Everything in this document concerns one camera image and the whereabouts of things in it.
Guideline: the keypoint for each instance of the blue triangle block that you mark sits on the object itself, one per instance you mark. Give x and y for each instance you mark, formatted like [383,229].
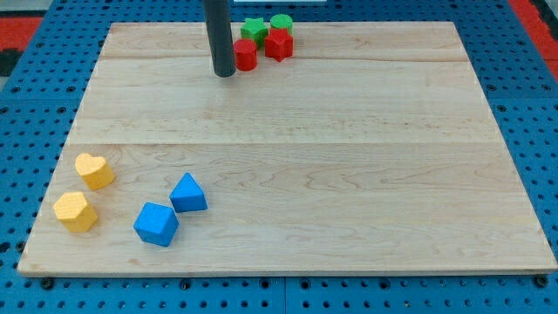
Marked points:
[187,195]

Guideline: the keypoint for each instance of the blue cube block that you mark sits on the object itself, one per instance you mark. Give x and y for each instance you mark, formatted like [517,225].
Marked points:
[156,224]

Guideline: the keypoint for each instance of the light wooden board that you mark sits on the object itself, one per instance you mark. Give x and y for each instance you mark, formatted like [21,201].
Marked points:
[372,151]

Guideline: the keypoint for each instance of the green cylinder block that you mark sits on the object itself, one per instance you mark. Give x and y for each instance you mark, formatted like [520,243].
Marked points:
[282,21]

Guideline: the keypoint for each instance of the yellow hexagon block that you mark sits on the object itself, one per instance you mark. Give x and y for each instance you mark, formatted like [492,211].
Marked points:
[75,212]

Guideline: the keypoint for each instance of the red cylinder block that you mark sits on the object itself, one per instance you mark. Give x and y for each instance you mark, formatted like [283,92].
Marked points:
[246,57]

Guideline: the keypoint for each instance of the green star block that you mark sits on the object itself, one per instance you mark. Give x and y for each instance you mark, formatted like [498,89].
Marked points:
[256,30]

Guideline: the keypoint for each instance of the red star block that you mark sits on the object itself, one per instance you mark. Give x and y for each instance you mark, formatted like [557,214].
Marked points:
[279,44]

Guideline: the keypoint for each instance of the yellow heart block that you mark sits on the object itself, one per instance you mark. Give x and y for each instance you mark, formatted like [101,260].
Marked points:
[95,171]

